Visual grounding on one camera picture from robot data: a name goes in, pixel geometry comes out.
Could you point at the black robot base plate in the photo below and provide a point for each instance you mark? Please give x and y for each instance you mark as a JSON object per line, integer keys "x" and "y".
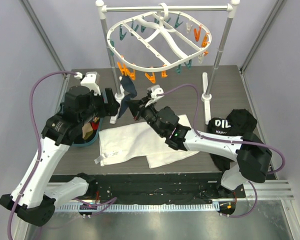
{"x": 159, "y": 188}

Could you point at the red santa sock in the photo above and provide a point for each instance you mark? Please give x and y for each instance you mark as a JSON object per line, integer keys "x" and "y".
{"x": 96, "y": 120}

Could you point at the white towel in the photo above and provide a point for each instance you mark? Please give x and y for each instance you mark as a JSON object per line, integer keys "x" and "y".
{"x": 120, "y": 144}

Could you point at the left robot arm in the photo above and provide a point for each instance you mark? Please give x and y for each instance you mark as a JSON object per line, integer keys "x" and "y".
{"x": 30, "y": 201}

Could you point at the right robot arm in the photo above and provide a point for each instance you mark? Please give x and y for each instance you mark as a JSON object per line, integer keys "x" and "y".
{"x": 251, "y": 156}

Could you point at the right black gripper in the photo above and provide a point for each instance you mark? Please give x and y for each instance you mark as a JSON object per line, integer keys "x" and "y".
{"x": 140, "y": 109}

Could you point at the white metal drying rack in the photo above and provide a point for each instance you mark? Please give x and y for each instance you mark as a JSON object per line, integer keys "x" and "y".
{"x": 108, "y": 19}

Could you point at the white round clip hanger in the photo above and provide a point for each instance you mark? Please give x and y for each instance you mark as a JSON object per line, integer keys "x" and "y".
{"x": 156, "y": 40}

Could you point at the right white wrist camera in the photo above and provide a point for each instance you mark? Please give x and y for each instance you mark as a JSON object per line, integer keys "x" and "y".
{"x": 154, "y": 93}

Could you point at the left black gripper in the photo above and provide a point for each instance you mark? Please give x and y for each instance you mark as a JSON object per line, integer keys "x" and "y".
{"x": 109, "y": 108}

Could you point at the white slotted cable duct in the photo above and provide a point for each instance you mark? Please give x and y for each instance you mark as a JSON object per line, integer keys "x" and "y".
{"x": 135, "y": 208}

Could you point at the teal plastic basin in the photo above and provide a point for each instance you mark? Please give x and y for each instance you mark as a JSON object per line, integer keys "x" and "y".
{"x": 90, "y": 142}

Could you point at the black printed t-shirt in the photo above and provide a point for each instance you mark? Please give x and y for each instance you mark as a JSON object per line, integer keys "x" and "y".
{"x": 238, "y": 123}

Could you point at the beige striped sock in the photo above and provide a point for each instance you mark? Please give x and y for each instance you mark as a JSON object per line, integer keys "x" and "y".
{"x": 87, "y": 131}

